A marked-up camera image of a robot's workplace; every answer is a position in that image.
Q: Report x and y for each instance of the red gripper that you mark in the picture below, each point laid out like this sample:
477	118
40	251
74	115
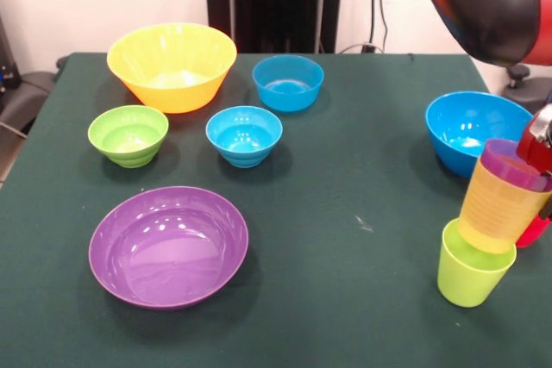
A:
535	157

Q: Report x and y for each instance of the yellow cup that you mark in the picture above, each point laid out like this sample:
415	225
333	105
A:
496	213

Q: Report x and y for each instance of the purple cup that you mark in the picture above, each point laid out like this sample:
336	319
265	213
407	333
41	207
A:
500	161

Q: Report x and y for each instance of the lime green cup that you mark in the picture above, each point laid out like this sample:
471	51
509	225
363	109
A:
466	282

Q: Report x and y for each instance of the large blue bowl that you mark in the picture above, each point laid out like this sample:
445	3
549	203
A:
466	135

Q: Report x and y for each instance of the small light blue ribbed bowl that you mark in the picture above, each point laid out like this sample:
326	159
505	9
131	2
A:
243	144

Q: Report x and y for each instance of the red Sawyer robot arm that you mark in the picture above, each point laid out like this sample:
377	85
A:
496	19

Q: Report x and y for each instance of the red cup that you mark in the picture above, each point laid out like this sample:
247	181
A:
532	234

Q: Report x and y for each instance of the dark green table cloth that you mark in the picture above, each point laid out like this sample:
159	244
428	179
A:
323	234

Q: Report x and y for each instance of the medium blue bowl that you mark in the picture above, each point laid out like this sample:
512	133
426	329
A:
288	92

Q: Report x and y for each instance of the wide purple bowl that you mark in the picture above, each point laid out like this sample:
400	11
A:
168	256

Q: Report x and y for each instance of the large orange bowl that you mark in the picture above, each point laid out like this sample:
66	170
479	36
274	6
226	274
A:
172	88

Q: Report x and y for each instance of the small green ribbed bowl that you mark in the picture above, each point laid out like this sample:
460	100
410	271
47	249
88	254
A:
127	144

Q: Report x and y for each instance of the black pedestal foot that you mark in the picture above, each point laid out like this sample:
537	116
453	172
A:
23	92
528	92

